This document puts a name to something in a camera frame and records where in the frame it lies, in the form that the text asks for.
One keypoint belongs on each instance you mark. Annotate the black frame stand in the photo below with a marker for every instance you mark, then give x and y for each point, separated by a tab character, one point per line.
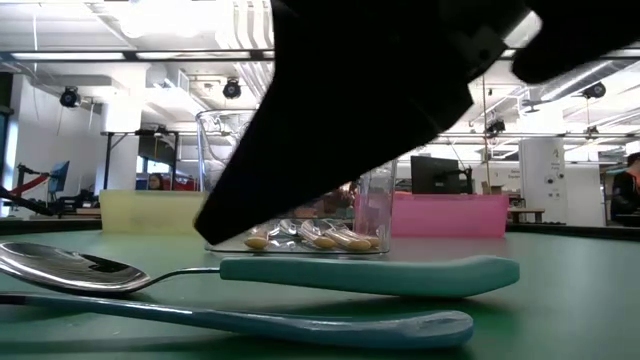
107	160

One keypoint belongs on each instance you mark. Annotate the pink plastic bin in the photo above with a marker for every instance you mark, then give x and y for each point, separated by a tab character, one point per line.
450	215

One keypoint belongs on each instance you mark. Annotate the clear plastic bin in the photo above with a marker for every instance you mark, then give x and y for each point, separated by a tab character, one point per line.
375	210

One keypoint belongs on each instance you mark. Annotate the black computer monitor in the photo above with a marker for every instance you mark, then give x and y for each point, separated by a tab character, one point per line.
435	175

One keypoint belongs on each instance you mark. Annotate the black ceiling spotlight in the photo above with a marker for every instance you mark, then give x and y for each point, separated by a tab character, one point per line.
595	90
70	97
232	89
496	126

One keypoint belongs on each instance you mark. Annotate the person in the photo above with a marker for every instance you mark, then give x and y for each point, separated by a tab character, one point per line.
156	181
340	199
625	192

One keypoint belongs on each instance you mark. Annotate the blue-lit monitor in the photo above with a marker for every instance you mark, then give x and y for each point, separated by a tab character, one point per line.
60	175

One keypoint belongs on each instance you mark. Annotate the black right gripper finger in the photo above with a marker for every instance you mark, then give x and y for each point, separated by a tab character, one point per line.
325	150

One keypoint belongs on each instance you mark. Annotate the green table mat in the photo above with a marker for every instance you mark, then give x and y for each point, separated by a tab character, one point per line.
575	300

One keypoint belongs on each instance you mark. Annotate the white building column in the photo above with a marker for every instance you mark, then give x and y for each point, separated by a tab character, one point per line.
542	175

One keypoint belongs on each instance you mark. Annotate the black background robot arm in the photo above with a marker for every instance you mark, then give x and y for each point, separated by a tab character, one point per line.
80	200

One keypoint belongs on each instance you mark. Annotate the overhead rig light bar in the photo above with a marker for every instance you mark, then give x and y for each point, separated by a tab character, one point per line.
65	55

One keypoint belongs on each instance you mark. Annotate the yellow plastic bin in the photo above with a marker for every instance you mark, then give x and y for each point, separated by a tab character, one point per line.
150	212

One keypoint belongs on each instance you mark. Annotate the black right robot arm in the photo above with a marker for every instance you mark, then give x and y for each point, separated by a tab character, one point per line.
575	35

